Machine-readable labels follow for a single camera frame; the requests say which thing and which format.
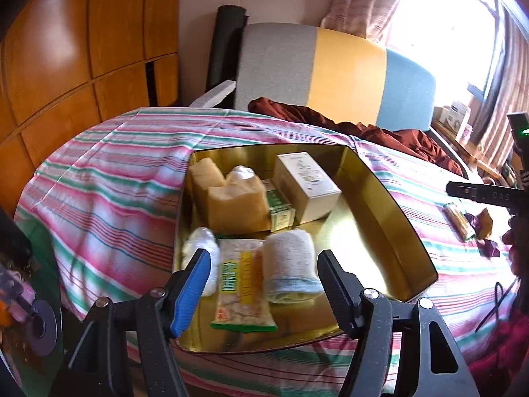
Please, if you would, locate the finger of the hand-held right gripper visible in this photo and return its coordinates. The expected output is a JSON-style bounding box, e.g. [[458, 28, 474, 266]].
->
[[446, 181, 486, 204]]

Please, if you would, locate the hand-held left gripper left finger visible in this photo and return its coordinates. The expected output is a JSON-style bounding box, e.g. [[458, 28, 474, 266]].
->
[[62, 248, 212, 397]]

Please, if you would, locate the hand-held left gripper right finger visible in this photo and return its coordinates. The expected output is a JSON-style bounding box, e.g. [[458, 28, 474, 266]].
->
[[316, 249, 480, 397]]

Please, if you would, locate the yellow green snack packet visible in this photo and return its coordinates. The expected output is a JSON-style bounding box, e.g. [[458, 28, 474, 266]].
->
[[444, 202, 476, 241], [210, 239, 278, 333]]

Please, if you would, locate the translucent plastic cap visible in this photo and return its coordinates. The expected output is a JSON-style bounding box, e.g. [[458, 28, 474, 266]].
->
[[225, 165, 259, 187], [182, 227, 220, 296]]

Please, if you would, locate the pale cloth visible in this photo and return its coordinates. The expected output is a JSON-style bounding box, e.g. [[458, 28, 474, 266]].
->
[[262, 229, 324, 304]]

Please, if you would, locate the gold metal tin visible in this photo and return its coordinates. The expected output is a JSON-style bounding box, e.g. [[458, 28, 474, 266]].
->
[[173, 144, 439, 354]]

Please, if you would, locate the large yellow sponge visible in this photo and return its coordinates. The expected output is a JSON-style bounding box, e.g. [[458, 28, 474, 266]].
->
[[207, 176, 271, 234]]

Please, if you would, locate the green white box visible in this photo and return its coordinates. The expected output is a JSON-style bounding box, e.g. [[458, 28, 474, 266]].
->
[[262, 179, 296, 232]]

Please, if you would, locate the white cardboard box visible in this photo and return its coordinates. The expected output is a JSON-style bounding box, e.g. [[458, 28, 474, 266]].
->
[[273, 152, 343, 224]]

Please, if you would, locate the person's right hand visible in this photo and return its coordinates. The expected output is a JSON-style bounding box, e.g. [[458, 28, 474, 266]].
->
[[501, 215, 529, 278]]

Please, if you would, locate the wooden shelf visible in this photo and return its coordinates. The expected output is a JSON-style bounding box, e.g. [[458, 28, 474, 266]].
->
[[432, 120, 517, 187]]

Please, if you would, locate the striped curtain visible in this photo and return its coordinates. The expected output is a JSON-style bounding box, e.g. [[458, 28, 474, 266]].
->
[[471, 8, 529, 166]]

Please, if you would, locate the white printed box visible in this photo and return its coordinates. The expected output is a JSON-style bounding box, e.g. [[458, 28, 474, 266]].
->
[[438, 101, 472, 133]]

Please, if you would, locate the maroon cloth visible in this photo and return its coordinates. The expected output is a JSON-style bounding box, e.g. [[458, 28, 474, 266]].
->
[[248, 97, 464, 176]]

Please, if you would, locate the striped tablecloth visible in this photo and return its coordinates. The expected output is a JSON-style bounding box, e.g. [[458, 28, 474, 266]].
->
[[14, 108, 521, 397]]

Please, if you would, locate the grey round disc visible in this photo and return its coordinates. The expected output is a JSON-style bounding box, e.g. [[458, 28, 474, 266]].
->
[[27, 300, 59, 356]]

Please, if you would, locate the window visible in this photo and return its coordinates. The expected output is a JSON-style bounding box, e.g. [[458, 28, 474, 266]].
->
[[388, 0, 509, 104]]

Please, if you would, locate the blue yellow grey chair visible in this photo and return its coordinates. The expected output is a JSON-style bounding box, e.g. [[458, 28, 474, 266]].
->
[[190, 22, 476, 180]]

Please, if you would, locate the pink plastic item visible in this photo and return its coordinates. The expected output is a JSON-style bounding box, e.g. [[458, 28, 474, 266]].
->
[[0, 265, 38, 327]]

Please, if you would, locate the red patterned cloth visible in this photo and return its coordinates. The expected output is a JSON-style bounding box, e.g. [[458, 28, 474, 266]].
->
[[467, 298, 529, 397]]

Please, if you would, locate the beige curtain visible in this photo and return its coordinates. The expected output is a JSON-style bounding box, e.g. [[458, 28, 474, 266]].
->
[[320, 0, 414, 42]]

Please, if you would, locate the black rolled mat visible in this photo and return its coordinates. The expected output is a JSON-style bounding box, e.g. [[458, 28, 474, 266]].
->
[[207, 5, 248, 87]]

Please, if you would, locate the wooden wardrobe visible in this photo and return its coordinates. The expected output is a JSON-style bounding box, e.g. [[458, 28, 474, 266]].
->
[[0, 0, 183, 216]]

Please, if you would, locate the black cable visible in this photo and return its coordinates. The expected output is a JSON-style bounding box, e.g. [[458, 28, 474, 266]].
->
[[475, 282, 517, 331]]

